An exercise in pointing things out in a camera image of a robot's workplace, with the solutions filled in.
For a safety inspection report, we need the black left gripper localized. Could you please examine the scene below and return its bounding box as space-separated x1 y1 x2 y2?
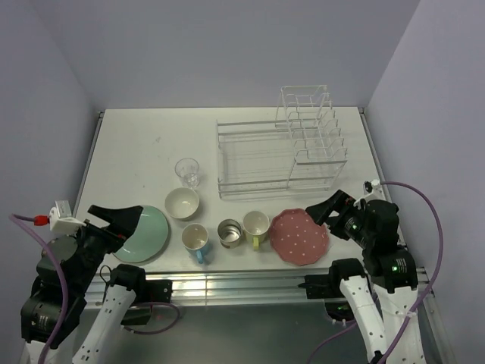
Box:
71 203 142 291

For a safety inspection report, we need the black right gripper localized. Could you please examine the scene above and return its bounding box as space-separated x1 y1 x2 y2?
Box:
305 187 373 246

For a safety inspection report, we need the beige ceramic bowl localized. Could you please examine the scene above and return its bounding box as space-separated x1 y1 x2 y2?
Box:
164 187 200 221

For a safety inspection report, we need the yellow ceramic mug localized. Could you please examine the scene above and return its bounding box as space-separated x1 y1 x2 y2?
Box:
242 211 270 251

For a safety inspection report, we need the blue ceramic mug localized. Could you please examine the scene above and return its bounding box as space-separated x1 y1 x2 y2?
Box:
181 223 209 264

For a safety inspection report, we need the metal tin cup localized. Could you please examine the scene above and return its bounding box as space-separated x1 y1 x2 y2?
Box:
217 219 243 249

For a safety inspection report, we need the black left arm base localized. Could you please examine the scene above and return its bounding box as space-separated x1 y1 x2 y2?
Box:
121 279 173 327

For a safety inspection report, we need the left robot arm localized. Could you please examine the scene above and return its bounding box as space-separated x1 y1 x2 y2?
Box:
10 201 148 363

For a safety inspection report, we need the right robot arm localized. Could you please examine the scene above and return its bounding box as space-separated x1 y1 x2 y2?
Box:
306 190 426 363

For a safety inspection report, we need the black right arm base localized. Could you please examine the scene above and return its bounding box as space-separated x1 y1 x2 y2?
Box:
298 275 344 300

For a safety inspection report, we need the green ceramic plate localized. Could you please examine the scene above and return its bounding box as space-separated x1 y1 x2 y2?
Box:
114 206 170 263

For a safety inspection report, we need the pink dotted plate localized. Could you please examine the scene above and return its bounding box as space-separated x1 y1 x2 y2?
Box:
269 209 330 266

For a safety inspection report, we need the clear drinking glass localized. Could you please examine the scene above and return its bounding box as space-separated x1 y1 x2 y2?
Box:
174 158 200 189

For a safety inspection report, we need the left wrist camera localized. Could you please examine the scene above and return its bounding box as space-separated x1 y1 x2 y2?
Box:
48 200 86 235

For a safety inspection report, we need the white wire dish rack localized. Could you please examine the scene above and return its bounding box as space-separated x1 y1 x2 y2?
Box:
216 85 348 199

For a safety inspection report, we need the aluminium frame rail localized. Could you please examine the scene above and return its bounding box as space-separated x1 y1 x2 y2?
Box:
81 265 435 309

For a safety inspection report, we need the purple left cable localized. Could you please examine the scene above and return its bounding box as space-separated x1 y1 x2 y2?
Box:
9 213 69 364

